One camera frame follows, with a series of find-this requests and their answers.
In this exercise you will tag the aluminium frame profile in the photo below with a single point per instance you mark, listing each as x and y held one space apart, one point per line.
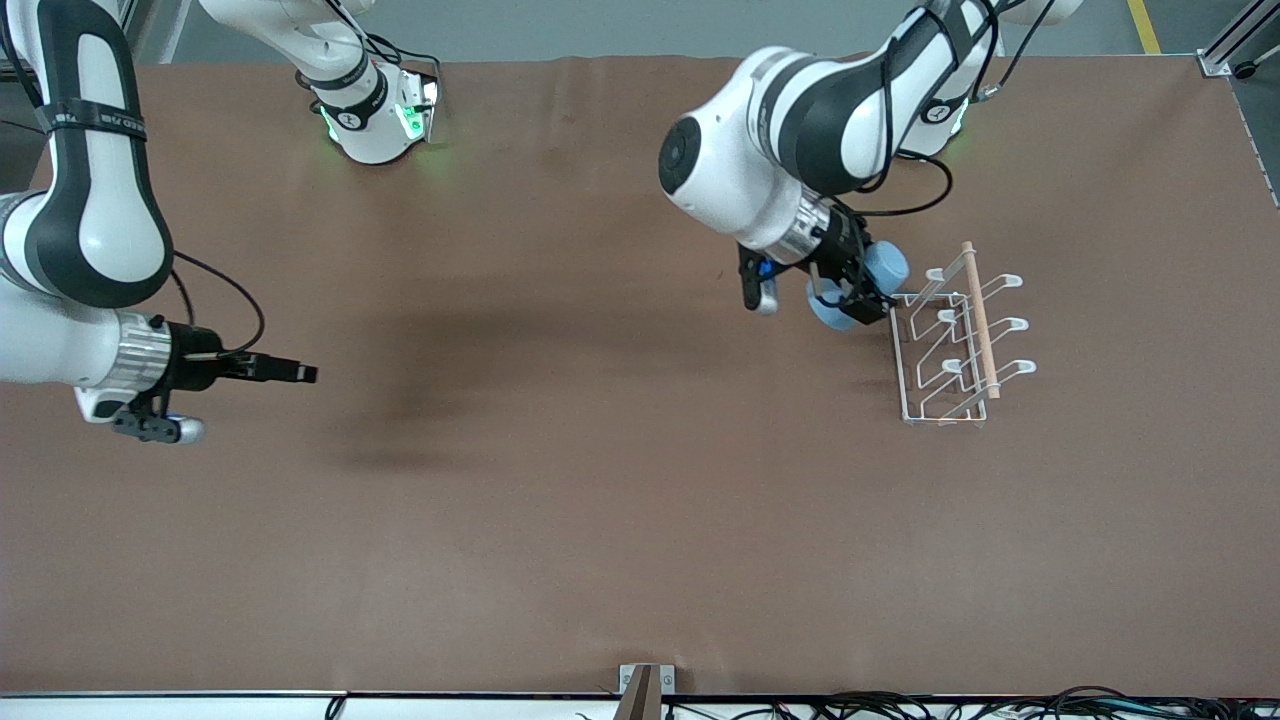
1225 50

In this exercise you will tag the grey metal camera mount bracket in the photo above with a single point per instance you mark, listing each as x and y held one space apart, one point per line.
640 695

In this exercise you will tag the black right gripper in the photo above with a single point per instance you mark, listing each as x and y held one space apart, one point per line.
194 364

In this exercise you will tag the blue plastic cup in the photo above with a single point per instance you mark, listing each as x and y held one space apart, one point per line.
888 265

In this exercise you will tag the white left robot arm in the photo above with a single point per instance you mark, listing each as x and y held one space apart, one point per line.
760 130

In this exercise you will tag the brown table cover sheet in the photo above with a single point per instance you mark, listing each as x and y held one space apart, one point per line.
600 500

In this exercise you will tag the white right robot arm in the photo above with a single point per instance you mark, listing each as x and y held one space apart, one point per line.
90 200

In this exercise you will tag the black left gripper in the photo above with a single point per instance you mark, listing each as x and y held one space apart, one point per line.
846 245

